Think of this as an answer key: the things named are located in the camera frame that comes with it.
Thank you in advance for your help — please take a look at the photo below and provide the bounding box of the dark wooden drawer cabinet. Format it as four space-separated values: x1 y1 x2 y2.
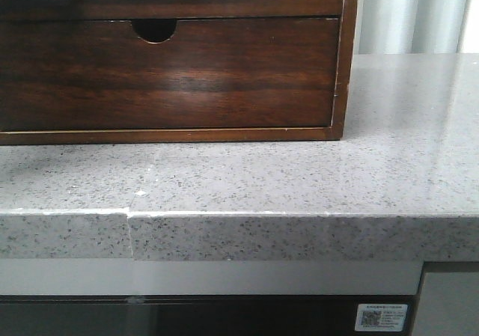
1 0 358 145

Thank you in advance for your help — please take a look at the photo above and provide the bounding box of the lower wooden drawer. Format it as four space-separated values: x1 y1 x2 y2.
1 18 338 131

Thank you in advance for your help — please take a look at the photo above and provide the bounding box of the white QR code sticker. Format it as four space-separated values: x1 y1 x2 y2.
354 304 409 332

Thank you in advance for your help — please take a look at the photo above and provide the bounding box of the white curtain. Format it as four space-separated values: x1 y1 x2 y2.
354 0 478 54

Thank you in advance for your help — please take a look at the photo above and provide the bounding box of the grey cabinet panel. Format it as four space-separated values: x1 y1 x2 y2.
412 262 478 335

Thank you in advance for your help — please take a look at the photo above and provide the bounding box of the dark glass oven front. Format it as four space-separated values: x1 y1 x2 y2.
1 295 416 335

